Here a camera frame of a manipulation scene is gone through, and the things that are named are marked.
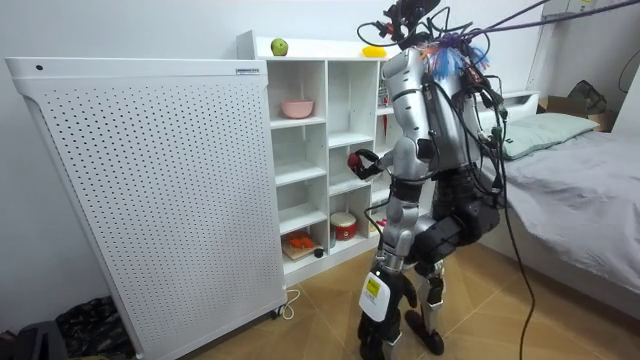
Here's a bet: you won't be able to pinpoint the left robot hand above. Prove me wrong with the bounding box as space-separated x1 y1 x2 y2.
356 263 419 359

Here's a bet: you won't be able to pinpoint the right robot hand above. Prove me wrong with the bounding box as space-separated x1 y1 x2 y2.
347 148 384 182

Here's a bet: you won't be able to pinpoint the white shelf unit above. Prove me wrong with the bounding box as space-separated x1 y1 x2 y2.
235 29 437 289

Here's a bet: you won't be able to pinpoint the red round tin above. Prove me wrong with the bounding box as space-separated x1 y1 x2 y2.
329 211 359 242

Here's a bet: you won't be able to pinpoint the robot legs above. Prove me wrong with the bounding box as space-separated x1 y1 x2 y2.
370 167 502 358

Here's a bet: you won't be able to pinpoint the robot body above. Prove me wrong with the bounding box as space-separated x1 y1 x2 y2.
356 0 506 201

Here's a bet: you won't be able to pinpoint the wooden board with orange toy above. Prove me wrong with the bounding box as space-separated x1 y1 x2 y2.
281 230 323 263

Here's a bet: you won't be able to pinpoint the pink bowl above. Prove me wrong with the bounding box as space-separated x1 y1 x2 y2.
280 98 316 120

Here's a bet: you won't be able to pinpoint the pale green pillow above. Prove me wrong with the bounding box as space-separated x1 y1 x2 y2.
483 111 600 161

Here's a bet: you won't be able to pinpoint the cardboard box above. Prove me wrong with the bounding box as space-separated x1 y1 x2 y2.
536 94 617 133

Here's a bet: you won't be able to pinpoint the white perforated panel cabinet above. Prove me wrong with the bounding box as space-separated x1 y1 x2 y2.
4 56 289 360

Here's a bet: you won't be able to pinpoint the grey bed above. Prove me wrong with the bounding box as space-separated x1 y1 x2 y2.
473 89 640 322

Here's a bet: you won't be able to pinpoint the black mesh bag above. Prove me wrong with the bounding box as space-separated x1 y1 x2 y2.
566 79 609 115

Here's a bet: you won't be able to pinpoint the black plastic bag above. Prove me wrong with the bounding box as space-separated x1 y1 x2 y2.
54 295 135 360

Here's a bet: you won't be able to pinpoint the white power cable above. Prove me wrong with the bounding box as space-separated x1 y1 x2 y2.
280 288 302 322

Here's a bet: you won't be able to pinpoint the black floor cable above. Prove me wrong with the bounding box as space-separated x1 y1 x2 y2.
492 107 537 360

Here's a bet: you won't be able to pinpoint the cable bundle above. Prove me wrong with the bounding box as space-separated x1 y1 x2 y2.
418 0 640 82

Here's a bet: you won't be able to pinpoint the white wall air conditioner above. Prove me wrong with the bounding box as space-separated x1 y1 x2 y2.
541 0 619 20

